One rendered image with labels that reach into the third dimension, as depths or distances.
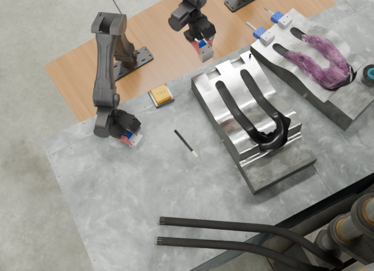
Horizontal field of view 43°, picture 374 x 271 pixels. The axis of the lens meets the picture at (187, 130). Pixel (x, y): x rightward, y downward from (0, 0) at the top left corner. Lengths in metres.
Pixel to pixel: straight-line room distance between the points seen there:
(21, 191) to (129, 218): 1.12
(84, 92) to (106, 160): 0.31
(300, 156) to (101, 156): 0.75
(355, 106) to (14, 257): 1.83
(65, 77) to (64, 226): 0.93
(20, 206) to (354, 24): 1.91
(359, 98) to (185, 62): 0.70
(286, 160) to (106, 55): 0.74
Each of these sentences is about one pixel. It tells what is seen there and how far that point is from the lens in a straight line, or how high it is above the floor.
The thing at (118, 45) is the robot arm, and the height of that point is 1.04.
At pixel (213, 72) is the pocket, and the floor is 0.86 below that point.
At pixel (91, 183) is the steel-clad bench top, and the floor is 0.80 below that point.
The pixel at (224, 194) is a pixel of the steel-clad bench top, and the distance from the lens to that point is 1.78.
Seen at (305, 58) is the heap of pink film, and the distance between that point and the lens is 1.91.
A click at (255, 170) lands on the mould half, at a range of 1.75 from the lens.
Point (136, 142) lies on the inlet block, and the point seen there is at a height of 0.85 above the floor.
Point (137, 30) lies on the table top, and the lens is 2.10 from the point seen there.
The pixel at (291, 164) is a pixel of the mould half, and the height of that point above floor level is 0.86.
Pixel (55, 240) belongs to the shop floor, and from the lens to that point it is 2.65.
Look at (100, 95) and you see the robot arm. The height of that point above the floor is 1.10.
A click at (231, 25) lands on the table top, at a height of 0.80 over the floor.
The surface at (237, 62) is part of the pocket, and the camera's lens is 1.92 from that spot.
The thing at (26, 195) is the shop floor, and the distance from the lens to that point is 2.76.
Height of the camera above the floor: 2.51
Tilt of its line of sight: 67 degrees down
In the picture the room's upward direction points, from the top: 3 degrees counter-clockwise
